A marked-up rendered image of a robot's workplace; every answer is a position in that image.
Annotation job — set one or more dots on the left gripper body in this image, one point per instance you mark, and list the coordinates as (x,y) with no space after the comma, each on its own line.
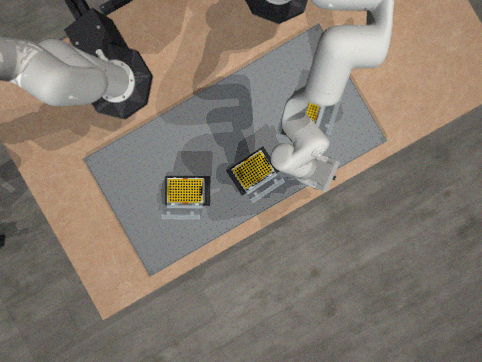
(308,181)

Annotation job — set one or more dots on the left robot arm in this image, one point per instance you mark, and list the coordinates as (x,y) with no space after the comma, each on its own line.
(340,49)

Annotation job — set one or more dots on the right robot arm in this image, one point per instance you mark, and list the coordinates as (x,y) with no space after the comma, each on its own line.
(54,78)

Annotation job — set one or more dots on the yellow perforated plate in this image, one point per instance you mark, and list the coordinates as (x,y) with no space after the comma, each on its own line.
(312,111)
(179,190)
(252,170)

